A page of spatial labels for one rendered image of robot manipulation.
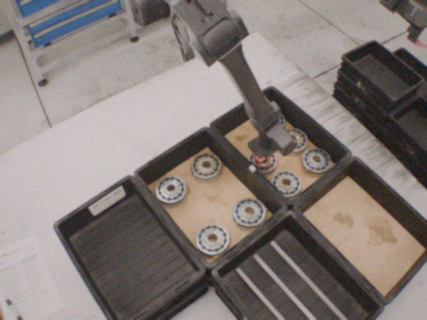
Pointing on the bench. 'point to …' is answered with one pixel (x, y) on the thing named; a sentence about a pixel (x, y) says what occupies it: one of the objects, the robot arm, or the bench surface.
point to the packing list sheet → (27, 282)
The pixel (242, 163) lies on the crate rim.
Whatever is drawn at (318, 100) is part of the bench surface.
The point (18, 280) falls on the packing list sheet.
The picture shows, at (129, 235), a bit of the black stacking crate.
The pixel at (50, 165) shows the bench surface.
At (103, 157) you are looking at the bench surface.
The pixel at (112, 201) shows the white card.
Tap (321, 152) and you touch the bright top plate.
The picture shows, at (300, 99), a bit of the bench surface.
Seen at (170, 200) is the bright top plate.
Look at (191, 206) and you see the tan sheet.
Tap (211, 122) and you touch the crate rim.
